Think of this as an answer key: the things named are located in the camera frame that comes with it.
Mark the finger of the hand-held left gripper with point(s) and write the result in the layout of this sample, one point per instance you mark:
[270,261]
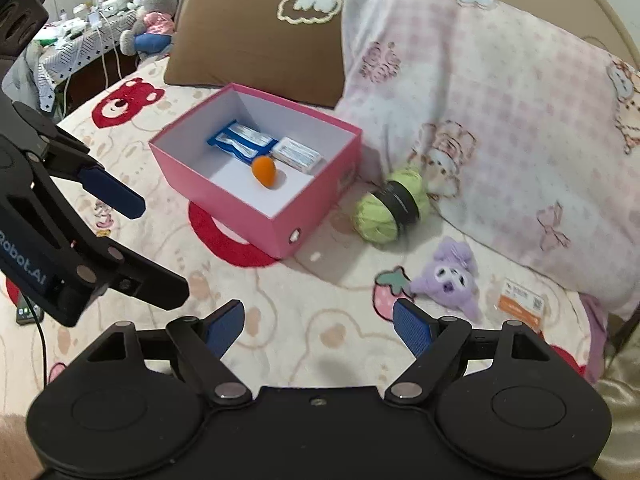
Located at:
[150,280]
[112,192]

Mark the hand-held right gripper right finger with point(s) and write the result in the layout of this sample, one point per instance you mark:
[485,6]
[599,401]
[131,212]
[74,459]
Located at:
[412,327]

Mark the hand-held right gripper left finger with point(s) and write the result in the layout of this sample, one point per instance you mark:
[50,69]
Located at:
[225,327]

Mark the purple plush toy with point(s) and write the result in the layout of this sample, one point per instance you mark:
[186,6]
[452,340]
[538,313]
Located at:
[450,280]

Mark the orange and white packet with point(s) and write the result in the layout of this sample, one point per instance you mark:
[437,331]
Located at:
[520,305]

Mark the blue wet wipes packet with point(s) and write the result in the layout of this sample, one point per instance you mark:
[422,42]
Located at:
[235,140]

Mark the pink cardboard box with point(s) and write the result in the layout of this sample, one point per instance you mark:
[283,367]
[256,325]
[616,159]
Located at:
[300,210]

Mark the orange ball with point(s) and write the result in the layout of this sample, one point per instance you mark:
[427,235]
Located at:
[264,170]

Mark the small white box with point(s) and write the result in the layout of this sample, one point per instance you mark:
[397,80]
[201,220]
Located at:
[297,155]

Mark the black phone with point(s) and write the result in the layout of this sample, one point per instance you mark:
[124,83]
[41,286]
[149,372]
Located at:
[27,314]

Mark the printed bed sheet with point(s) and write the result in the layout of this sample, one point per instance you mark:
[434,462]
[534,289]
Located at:
[300,310]

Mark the green yarn ball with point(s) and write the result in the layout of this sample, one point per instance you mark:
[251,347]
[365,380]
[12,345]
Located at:
[370,215]

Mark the side table with cloth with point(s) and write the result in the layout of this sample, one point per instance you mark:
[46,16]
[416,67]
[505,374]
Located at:
[80,50]

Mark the grey plush doll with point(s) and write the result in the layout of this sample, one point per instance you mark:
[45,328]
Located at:
[155,15]

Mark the purple cloth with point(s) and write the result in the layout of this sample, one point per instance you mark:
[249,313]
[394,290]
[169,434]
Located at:
[595,340]

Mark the brown pillow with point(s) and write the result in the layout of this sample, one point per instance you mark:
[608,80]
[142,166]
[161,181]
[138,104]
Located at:
[240,50]

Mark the pink checked pillow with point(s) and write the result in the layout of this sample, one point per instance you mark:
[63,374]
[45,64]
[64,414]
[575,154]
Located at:
[500,135]

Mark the beige satin cloth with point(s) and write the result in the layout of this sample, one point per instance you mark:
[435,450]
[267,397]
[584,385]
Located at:
[620,420]

